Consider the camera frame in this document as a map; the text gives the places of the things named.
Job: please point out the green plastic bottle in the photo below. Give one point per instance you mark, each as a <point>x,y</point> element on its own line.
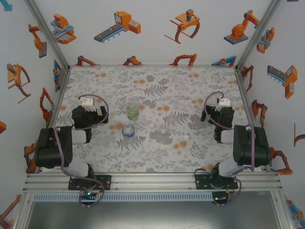
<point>132,114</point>

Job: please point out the clear bottle with blue label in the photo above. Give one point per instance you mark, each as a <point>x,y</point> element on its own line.
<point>128,133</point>

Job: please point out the clear plastic bottle without label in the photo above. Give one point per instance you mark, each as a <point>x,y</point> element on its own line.
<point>163,130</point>

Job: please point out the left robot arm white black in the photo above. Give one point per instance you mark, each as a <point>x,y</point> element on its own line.
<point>52,148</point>

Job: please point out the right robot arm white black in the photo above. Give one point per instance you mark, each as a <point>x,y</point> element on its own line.
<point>250,148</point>

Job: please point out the floral table cloth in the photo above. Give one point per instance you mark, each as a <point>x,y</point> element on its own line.
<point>147,157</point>

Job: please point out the grey metal panel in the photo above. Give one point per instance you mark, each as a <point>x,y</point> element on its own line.
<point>152,214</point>

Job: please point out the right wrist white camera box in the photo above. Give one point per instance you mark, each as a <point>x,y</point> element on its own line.
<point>224,103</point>

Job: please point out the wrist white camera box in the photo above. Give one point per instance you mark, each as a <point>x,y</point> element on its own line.
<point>224,103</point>
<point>87,103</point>

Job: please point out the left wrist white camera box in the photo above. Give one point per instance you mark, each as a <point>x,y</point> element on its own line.
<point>87,103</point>

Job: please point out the aluminium side rail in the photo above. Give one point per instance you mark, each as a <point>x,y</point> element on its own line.
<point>62,83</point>
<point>245,95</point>

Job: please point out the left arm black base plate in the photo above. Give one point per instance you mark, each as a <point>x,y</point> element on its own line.
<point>107,182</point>

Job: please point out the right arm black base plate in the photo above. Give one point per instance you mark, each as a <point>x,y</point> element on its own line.
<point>200,182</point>

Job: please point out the aluminium front rail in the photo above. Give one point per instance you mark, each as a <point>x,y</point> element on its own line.
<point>152,183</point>

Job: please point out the aluminium corner post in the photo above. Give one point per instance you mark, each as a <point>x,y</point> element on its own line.
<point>256,35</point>
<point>50,35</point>

